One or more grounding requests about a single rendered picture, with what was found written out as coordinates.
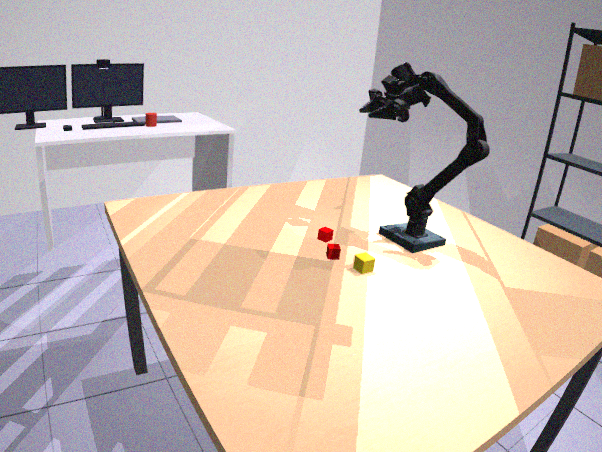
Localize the yellow cube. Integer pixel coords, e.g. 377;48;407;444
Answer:
353;253;375;274

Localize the red cube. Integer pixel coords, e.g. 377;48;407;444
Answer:
317;227;334;243
326;244;341;260

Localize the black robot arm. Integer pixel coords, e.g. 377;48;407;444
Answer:
382;62;490;239

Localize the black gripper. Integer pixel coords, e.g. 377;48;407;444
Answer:
359;89;413;123

